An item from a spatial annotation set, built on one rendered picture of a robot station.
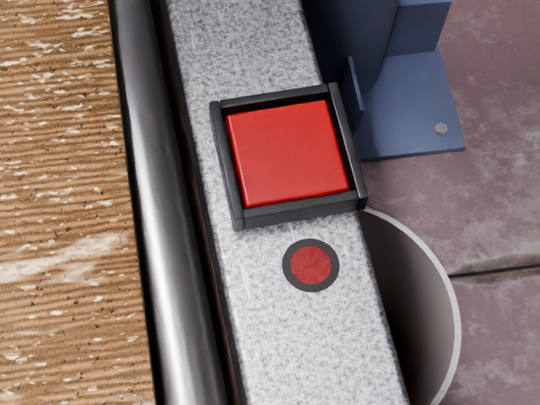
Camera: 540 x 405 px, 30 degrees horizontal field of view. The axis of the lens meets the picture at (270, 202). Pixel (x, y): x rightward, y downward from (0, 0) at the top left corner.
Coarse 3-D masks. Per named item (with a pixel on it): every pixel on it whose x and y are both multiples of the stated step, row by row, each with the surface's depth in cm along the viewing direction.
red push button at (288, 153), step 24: (240, 120) 57; (264, 120) 58; (288, 120) 58; (312, 120) 58; (240, 144) 57; (264, 144) 57; (288, 144) 57; (312, 144) 57; (336, 144) 57; (240, 168) 56; (264, 168) 56; (288, 168) 56; (312, 168) 56; (336, 168) 56; (264, 192) 56; (288, 192) 56; (312, 192) 56; (336, 192) 56
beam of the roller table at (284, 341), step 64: (192, 0) 63; (256, 0) 63; (192, 64) 61; (256, 64) 61; (192, 128) 59; (256, 256) 55; (256, 320) 54; (320, 320) 54; (384, 320) 54; (256, 384) 52; (320, 384) 53; (384, 384) 53
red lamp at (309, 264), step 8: (304, 248) 56; (312, 248) 56; (320, 248) 56; (296, 256) 56; (304, 256) 56; (312, 256) 56; (320, 256) 56; (328, 256) 56; (296, 264) 55; (304, 264) 55; (312, 264) 55; (320, 264) 55; (328, 264) 55; (296, 272) 55; (304, 272) 55; (312, 272) 55; (320, 272) 55; (328, 272) 55; (304, 280) 55; (312, 280) 55; (320, 280) 55
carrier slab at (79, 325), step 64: (0, 0) 59; (64, 0) 60; (0, 64) 57; (64, 64) 58; (0, 128) 56; (64, 128) 56; (0, 192) 54; (64, 192) 54; (128, 192) 54; (0, 256) 52; (64, 256) 53; (128, 256) 53; (0, 320) 51; (64, 320) 51; (128, 320) 51; (0, 384) 50; (64, 384) 50; (128, 384) 50
